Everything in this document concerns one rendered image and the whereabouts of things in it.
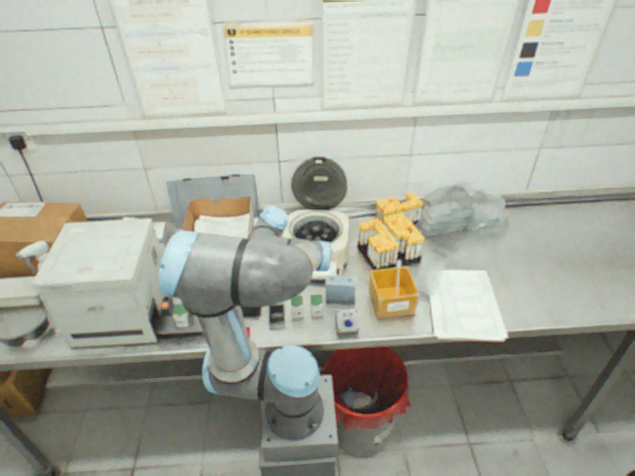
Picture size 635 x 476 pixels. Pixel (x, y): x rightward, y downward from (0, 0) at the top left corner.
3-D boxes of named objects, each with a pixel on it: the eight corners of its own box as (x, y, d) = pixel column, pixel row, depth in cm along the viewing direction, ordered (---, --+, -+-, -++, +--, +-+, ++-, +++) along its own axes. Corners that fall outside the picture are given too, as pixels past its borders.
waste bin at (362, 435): (320, 471, 204) (318, 419, 175) (316, 395, 232) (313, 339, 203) (407, 464, 205) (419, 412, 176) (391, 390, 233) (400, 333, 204)
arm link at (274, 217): (260, 214, 120) (268, 198, 127) (243, 244, 126) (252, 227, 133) (287, 229, 122) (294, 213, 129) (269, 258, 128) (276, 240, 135)
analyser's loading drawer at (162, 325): (145, 337, 150) (140, 326, 146) (149, 320, 155) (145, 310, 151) (209, 333, 150) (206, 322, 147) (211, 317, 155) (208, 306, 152)
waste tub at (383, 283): (377, 319, 155) (379, 299, 149) (367, 291, 166) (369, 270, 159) (416, 314, 157) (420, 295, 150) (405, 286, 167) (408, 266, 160)
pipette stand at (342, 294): (325, 306, 160) (324, 287, 154) (326, 292, 166) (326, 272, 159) (354, 308, 160) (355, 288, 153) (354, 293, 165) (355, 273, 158)
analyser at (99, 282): (68, 349, 149) (29, 284, 130) (94, 286, 170) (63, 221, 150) (166, 342, 150) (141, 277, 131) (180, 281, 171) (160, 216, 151)
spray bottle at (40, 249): (44, 306, 163) (13, 255, 147) (53, 288, 170) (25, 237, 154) (67, 304, 163) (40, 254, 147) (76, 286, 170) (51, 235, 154)
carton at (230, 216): (186, 278, 172) (177, 247, 162) (195, 228, 194) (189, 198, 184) (253, 274, 173) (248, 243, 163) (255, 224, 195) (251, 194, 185)
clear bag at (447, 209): (424, 240, 185) (430, 202, 173) (405, 214, 198) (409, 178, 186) (481, 227, 191) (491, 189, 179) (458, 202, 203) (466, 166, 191)
